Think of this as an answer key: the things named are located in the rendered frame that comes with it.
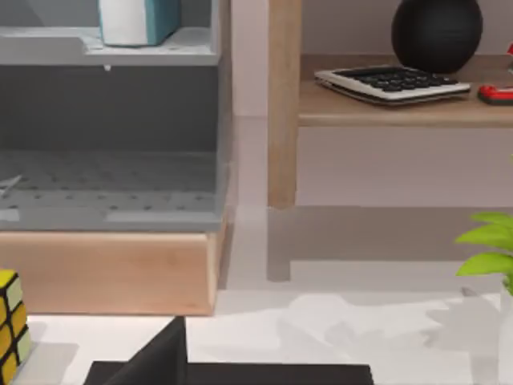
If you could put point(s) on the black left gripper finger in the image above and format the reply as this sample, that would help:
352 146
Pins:
160 361

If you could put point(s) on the pale wooden drawer front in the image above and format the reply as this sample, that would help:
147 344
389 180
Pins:
112 272

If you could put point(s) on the yellow and white puzzle cube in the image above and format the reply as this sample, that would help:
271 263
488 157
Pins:
12 321

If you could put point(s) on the grey pierced drawer inside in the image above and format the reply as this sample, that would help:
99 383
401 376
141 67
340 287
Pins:
120 188

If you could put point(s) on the grey cabinet with dark inside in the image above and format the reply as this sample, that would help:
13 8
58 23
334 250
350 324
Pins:
120 112

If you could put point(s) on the wooden open shelf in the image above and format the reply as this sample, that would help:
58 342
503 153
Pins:
283 120

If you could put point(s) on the white and teal box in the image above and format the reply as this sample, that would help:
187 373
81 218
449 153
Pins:
132 24

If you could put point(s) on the green plant in white pot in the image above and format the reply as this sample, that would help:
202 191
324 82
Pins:
487 234

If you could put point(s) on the white calculator with black keys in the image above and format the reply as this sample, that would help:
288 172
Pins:
393 82

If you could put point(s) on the red stapler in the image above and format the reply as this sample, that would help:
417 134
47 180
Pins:
497 94

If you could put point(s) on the black round vase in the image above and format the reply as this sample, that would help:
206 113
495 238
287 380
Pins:
437 32

